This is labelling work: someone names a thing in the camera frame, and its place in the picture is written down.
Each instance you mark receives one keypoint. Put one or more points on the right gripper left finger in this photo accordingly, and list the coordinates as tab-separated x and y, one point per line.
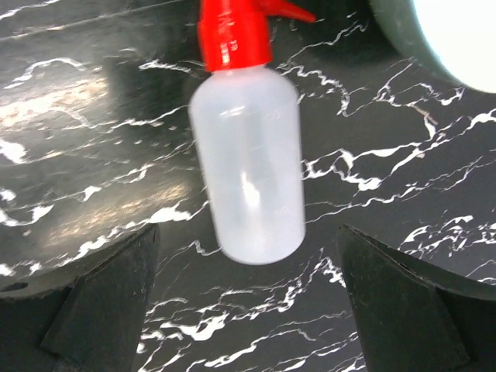
84	316

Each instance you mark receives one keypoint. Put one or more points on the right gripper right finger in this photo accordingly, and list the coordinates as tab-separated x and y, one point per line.
412	315

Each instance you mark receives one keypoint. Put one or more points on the red cap wash bottle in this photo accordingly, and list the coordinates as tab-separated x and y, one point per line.
246	122

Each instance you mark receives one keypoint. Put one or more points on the white green bowl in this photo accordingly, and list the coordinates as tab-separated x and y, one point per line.
454	40

